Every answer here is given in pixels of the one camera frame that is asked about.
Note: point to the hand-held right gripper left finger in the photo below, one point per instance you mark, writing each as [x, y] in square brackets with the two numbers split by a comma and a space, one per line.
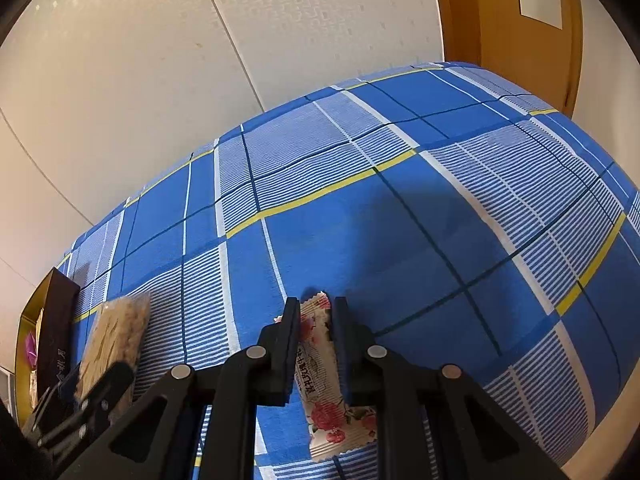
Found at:
[290, 350]

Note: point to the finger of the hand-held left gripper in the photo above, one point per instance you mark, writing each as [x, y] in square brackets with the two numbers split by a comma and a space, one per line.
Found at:
[50, 400]
[107, 390]

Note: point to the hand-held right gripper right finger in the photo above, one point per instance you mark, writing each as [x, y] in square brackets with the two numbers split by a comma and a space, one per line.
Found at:
[342, 350]

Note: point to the purple snack packet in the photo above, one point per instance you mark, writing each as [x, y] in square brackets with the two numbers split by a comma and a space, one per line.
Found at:
[31, 349]

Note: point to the clear peanut brittle packet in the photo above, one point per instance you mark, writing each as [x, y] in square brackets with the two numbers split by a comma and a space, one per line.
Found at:
[117, 335]

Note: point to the small white floral packet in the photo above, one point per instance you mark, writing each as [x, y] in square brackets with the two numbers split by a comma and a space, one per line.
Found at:
[330, 425]

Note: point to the gold tin box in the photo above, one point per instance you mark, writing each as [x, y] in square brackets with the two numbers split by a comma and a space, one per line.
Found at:
[57, 320]

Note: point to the blue plaid bedsheet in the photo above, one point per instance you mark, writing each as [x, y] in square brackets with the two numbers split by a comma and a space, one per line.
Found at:
[400, 220]

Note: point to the wooden door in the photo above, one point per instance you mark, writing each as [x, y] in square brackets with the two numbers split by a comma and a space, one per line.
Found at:
[480, 10]

